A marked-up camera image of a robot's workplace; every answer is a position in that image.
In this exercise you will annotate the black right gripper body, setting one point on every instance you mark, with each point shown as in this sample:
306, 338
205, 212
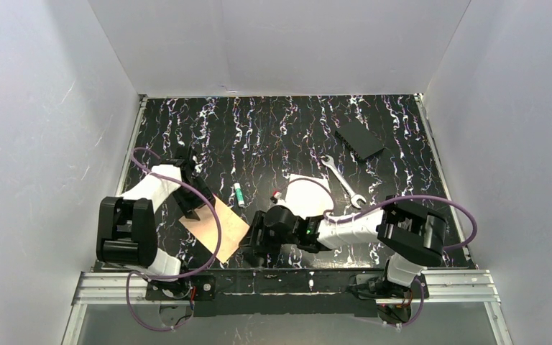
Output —
256, 236

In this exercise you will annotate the aluminium front rail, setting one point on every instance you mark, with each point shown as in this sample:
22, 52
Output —
441, 286

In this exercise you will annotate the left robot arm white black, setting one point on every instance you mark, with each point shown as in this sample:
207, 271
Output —
127, 231

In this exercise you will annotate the black flat box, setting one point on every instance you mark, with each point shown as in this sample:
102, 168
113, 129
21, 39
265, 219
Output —
359, 140

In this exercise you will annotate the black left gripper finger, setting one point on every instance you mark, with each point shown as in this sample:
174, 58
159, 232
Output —
191, 213
208, 198

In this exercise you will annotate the cream envelope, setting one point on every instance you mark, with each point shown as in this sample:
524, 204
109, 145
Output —
305, 198

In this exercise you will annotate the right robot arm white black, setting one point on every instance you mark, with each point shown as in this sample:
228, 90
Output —
414, 233

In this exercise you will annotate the silver wrench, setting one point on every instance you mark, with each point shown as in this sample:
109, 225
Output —
356, 199

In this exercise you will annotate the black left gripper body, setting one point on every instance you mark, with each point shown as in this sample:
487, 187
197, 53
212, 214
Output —
192, 200

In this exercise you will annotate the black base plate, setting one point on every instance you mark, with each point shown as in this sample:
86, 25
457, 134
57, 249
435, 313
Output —
364, 299

